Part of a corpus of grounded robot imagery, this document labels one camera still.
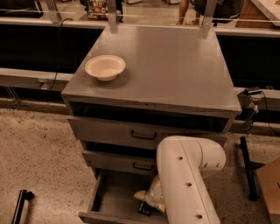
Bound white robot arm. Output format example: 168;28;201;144
134;136;226;224

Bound black metal stand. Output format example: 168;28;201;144
11;189;34;224
240;136;259;201

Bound white paper bowl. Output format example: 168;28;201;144
84;55;126;81

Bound black metal stand left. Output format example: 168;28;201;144
11;189;34;224

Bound grey drawer cabinet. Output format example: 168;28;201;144
61;24;242;224

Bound black power cable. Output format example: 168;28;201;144
46;17;75;91

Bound black metal stand right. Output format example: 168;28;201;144
240;136;259;201

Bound colourful snack pile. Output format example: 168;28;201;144
87;0;109;20

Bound middle grey drawer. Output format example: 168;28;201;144
82;150;155;176

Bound bottom open grey drawer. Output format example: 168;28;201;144
79;170;169;224

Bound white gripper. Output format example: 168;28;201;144
134;176;165;213

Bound brown cardboard box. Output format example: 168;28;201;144
256;158;280;224

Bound black rxbar chocolate bar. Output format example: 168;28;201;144
138;201;152;216

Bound person legs in background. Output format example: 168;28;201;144
177;0;200;25

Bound top grey drawer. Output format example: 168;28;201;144
68;115;227;150

